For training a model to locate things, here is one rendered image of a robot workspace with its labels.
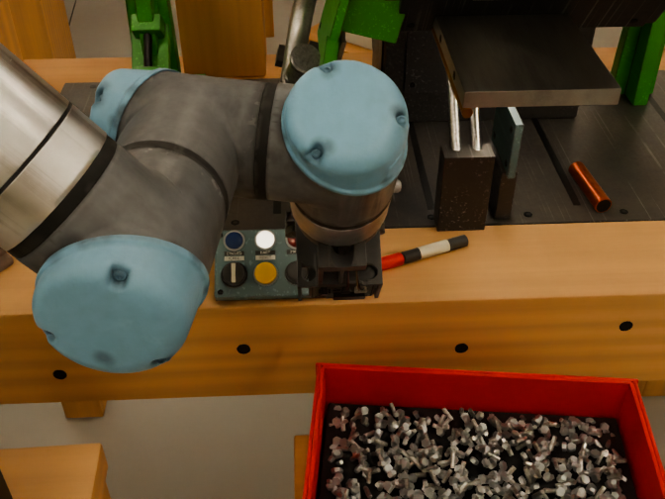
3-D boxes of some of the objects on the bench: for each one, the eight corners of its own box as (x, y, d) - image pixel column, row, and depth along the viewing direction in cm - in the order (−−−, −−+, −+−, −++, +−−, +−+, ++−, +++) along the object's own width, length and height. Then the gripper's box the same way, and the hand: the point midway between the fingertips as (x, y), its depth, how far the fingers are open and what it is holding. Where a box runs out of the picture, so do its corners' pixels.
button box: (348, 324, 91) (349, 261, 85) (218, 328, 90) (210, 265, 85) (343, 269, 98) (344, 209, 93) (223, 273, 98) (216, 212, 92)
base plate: (851, 226, 103) (858, 212, 102) (-5, 250, 99) (-10, 238, 98) (714, 78, 136) (718, 67, 135) (66, 93, 132) (64, 81, 130)
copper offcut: (610, 212, 102) (614, 198, 101) (593, 213, 102) (597, 199, 100) (582, 173, 109) (585, 160, 108) (566, 175, 109) (569, 161, 107)
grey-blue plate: (511, 222, 100) (528, 124, 92) (496, 222, 100) (511, 125, 92) (496, 180, 108) (510, 86, 99) (481, 180, 108) (494, 86, 99)
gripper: (282, 267, 59) (289, 323, 79) (403, 263, 59) (380, 320, 79) (279, 159, 61) (287, 241, 81) (396, 156, 61) (375, 238, 82)
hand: (332, 249), depth 80 cm, fingers closed
